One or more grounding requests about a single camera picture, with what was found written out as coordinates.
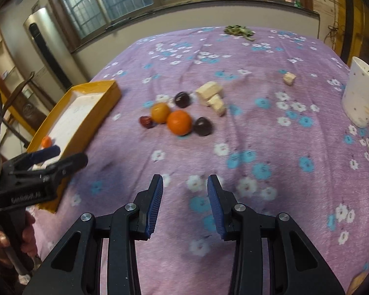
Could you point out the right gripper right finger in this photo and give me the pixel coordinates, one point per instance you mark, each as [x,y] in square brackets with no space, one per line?
[295,265]

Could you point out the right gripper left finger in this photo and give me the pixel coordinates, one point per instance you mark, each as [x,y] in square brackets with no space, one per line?
[73,265]

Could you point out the orange front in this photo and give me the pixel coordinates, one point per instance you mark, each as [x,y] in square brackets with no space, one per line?
[46,142]

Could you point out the orange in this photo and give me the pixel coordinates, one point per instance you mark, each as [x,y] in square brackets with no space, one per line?
[46,142]
[179,123]

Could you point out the red jujube date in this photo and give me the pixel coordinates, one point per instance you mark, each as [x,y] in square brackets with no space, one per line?
[146,122]

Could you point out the yellow-orange tangerine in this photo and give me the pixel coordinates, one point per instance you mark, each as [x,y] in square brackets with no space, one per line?
[160,113]

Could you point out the dark plum front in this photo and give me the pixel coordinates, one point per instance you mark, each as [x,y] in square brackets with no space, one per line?
[202,126]

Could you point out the dark plum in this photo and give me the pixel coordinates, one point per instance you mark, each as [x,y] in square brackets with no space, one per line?
[202,126]
[182,100]

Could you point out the dark plum back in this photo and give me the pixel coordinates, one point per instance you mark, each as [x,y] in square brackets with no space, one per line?
[182,100]

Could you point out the person's left hand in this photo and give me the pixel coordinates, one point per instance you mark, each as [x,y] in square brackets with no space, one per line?
[28,247]

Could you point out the dark wooden chair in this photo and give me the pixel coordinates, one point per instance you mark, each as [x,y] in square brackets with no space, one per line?
[32,116]

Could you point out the yellow white tray box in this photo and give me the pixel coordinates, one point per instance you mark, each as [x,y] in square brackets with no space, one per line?
[76,118]

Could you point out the standing air conditioner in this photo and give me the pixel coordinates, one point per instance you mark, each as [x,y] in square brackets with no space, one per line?
[52,50]

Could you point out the purple floral tablecloth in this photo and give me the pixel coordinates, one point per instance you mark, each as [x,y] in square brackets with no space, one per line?
[278,148]

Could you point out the white dotted paper cup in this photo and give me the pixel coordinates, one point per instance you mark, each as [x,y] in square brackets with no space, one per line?
[355,101]

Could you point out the green dried leaves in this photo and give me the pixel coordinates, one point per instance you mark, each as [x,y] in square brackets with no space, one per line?
[239,31]

